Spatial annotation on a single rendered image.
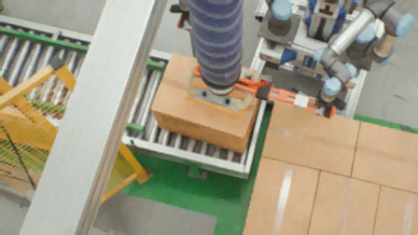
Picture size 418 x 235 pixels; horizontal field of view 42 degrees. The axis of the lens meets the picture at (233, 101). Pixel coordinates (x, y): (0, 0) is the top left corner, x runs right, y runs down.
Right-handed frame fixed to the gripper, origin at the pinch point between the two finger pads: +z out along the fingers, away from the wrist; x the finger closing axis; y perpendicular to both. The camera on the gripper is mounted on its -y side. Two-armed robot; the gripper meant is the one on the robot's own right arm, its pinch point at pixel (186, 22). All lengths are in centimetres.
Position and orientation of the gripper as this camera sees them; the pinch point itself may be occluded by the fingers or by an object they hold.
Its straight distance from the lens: 318.9
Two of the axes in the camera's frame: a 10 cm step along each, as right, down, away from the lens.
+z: 0.1, 3.5, 9.4
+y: 9.5, 2.8, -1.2
